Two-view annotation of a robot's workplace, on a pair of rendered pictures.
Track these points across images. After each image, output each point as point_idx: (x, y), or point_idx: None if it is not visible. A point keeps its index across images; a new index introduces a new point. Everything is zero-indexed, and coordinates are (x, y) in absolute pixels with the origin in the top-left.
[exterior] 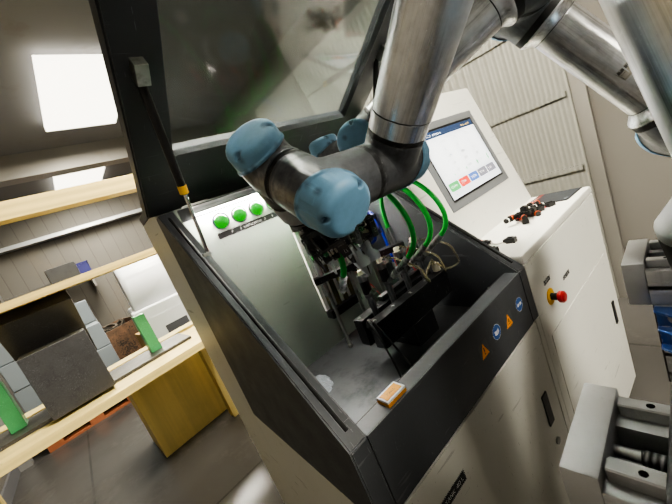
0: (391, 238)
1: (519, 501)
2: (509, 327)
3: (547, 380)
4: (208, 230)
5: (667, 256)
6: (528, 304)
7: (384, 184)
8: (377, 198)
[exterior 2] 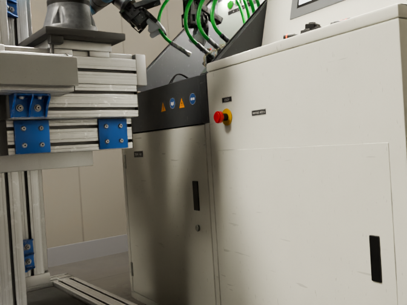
0: None
1: (163, 211)
2: (181, 108)
3: (202, 178)
4: (225, 9)
5: None
6: (201, 106)
7: (93, 2)
8: (97, 5)
